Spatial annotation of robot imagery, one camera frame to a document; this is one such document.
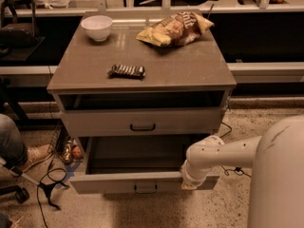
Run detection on tan shoe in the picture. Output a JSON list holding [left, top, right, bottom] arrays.
[[18, 144, 51, 172]]

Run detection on grey drawer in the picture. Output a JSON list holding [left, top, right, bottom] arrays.
[[69, 134, 220, 196], [58, 90, 228, 138]]

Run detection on white ceramic bowl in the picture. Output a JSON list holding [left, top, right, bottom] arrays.
[[81, 15, 113, 42]]

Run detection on dark striped candy bar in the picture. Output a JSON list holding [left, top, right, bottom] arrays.
[[107, 65, 145, 79]]

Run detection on black bag on shelf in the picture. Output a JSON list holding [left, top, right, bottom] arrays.
[[0, 0, 41, 48]]

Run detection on yellow brown chip bag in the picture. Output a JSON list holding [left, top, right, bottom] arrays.
[[136, 11, 214, 47]]

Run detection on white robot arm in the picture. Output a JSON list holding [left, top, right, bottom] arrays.
[[180, 115, 304, 228]]

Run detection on grey drawer cabinet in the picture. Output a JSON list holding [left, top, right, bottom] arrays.
[[46, 10, 238, 144]]

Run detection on black cable left floor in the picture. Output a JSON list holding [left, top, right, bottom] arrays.
[[35, 155, 68, 228]]

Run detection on person leg in jeans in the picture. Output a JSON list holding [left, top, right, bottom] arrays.
[[0, 114, 28, 166]]

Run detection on black office chair base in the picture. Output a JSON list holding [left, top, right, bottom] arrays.
[[0, 157, 70, 211]]

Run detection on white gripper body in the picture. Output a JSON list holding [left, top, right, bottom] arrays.
[[180, 161, 211, 187]]

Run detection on grey top drawer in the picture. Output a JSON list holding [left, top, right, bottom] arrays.
[[58, 90, 228, 138]]

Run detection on shiny snack packet on floor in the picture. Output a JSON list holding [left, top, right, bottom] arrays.
[[62, 141, 83, 163]]

